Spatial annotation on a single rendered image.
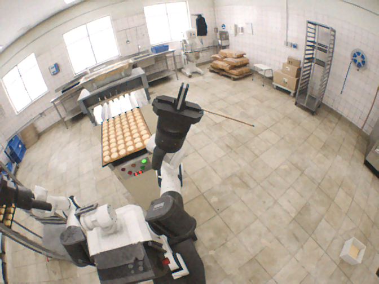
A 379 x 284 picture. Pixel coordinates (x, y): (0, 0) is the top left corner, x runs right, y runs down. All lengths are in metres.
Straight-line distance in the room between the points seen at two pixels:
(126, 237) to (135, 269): 0.11
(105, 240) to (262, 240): 1.42
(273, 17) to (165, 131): 4.24
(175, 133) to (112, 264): 0.46
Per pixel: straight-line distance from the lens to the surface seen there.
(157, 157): 0.46
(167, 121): 0.39
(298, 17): 4.14
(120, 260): 0.56
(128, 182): 1.31
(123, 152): 1.09
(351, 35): 3.82
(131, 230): 0.56
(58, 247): 2.25
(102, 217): 0.49
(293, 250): 1.81
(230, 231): 1.66
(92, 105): 1.72
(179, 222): 0.54
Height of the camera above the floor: 1.60
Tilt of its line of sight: 43 degrees down
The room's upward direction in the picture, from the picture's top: 9 degrees counter-clockwise
